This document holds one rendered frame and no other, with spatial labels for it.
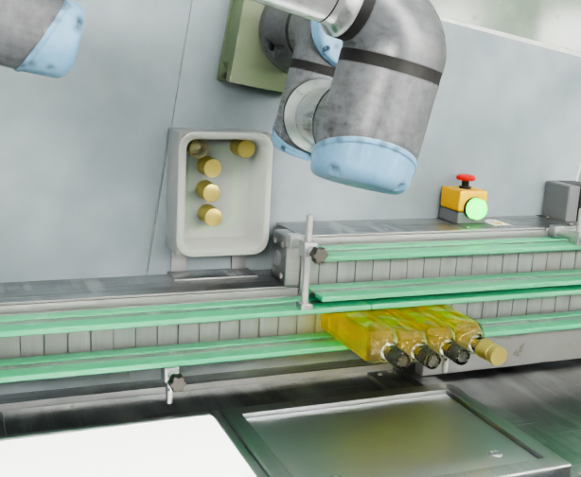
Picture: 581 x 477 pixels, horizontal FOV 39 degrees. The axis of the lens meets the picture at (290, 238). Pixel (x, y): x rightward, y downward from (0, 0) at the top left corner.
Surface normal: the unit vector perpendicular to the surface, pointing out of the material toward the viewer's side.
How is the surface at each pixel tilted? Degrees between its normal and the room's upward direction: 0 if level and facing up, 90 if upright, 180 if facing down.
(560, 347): 0
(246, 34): 2
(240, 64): 2
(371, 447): 90
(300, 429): 90
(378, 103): 31
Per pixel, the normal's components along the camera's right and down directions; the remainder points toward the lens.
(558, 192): -0.92, 0.04
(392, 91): 0.04, 0.16
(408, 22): 0.32, 0.08
